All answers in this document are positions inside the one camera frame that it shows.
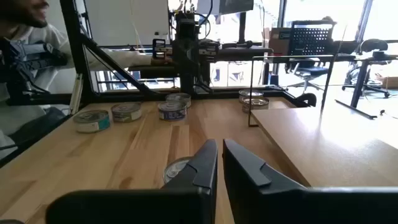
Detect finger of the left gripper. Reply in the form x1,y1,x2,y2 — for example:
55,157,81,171
198,39,220,63
152,38,167,60

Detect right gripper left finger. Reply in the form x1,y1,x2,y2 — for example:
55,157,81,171
45,139,218,224

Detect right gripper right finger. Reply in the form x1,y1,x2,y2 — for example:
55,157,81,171
222,138,398,224

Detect teal label tuna can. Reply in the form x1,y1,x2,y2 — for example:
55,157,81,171
73,109,111,134
162,156,193,184

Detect blue label tuna can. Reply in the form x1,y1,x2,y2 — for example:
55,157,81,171
157,101,188,122
165,92,192,108

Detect green label can gold lid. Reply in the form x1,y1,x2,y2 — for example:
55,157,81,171
241,96,271,114

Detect wooden shelf black metal legs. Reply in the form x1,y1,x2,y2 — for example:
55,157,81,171
248,54,398,188

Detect white board panel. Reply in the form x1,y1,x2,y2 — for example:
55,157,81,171
84,0,171,48

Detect black monitor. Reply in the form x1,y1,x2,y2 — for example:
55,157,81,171
217,0,255,44

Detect brown cardboard box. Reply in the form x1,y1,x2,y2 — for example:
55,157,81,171
374,73,398,90
268,27,292,57

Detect white plastic strip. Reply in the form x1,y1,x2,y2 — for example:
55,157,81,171
68,73,84,115

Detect black office chair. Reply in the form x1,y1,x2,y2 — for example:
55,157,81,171
285,58,331,93
341,38,391,99

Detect black perforated panel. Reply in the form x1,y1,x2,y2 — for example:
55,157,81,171
288,20,337,57

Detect black mechanical device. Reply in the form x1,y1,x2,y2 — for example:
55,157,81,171
0,37,68,105

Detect person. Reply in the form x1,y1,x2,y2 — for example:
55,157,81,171
0,0,172,160

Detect black standing desk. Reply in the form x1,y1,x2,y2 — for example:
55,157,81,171
334,52,398,120

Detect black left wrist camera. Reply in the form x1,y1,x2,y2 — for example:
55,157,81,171
175,12,197,40

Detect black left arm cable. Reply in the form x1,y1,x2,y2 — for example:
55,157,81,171
192,0,216,43

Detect black aluminium table frame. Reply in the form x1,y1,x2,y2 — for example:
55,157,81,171
0,0,318,169

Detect black frame bracket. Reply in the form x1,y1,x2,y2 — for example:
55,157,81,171
296,92,318,108

